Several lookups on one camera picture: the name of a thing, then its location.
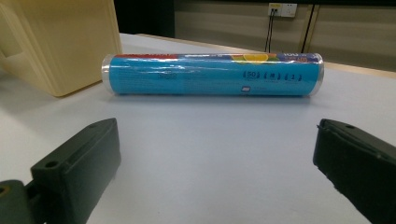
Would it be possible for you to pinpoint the black power cable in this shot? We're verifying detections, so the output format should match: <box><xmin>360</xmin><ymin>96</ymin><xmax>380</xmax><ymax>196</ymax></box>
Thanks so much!
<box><xmin>300</xmin><ymin>4</ymin><xmax>317</xmax><ymax>54</ymax></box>
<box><xmin>268</xmin><ymin>10</ymin><xmax>277</xmax><ymax>53</ymax></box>
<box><xmin>264</xmin><ymin>9</ymin><xmax>275</xmax><ymax>53</ymax></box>

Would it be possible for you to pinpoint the blue cylindrical snack tube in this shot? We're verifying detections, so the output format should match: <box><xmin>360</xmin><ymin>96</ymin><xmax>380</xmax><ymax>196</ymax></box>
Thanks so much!
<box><xmin>101</xmin><ymin>52</ymin><xmax>325</xmax><ymax>97</ymax></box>

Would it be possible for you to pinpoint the white wall socket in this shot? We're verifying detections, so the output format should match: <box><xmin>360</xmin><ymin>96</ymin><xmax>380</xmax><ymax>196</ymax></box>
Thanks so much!
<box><xmin>267</xmin><ymin>2</ymin><xmax>298</xmax><ymax>19</ymax></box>

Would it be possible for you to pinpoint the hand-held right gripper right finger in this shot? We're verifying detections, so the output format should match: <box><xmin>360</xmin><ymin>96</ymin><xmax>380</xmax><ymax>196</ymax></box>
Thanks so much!
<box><xmin>312</xmin><ymin>118</ymin><xmax>396</xmax><ymax>224</ymax></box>

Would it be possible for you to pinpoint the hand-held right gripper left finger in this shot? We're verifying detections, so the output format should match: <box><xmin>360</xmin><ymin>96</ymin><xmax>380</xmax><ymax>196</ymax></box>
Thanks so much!
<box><xmin>30</xmin><ymin>117</ymin><xmax>122</xmax><ymax>224</ymax></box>

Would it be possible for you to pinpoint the beige plastic storage box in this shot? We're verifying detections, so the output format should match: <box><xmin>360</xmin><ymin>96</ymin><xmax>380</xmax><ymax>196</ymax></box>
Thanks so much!
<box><xmin>0</xmin><ymin>0</ymin><xmax>123</xmax><ymax>98</ymax></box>

